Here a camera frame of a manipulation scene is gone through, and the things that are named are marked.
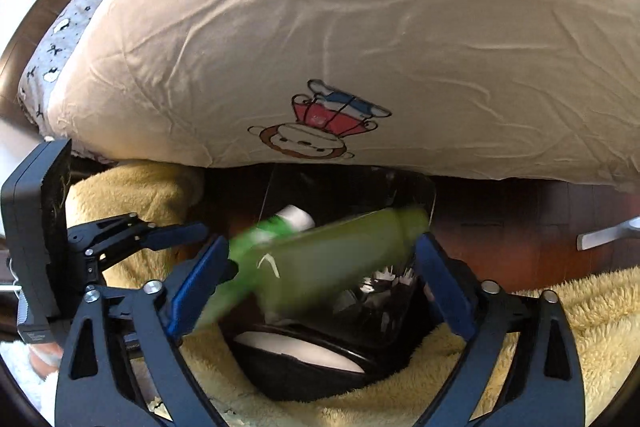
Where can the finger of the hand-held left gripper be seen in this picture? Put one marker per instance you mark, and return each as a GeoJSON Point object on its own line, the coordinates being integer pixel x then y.
{"type": "Point", "coordinates": [177, 234]}

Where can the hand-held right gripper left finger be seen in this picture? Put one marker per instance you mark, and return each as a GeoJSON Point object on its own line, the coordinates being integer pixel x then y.
{"type": "Point", "coordinates": [200, 287]}

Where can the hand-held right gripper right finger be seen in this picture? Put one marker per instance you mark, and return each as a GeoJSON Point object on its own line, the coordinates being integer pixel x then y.
{"type": "Point", "coordinates": [445, 287]}

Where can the black trash bin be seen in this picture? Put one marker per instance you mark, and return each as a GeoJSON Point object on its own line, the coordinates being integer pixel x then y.
{"type": "Point", "coordinates": [380, 322]}

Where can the green plastic bottle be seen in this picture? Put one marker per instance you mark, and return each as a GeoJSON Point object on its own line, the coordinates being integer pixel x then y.
{"type": "Point", "coordinates": [325, 257]}

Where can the yellow fluffy rug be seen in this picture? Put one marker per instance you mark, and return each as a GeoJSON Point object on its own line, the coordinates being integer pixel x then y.
{"type": "Point", "coordinates": [130, 192]}

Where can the white plastic cup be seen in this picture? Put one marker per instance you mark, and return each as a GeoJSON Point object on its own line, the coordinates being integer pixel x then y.
{"type": "Point", "coordinates": [296, 218]}

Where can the white flat object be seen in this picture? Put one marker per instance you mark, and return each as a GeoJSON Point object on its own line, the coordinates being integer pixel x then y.
{"type": "Point", "coordinates": [607, 234]}

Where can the grey cat printed bed sheet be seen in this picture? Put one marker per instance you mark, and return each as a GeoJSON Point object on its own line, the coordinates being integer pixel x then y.
{"type": "Point", "coordinates": [65, 37]}

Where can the beige cartoon printed quilt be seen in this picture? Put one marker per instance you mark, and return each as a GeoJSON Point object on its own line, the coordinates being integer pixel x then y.
{"type": "Point", "coordinates": [350, 32]}

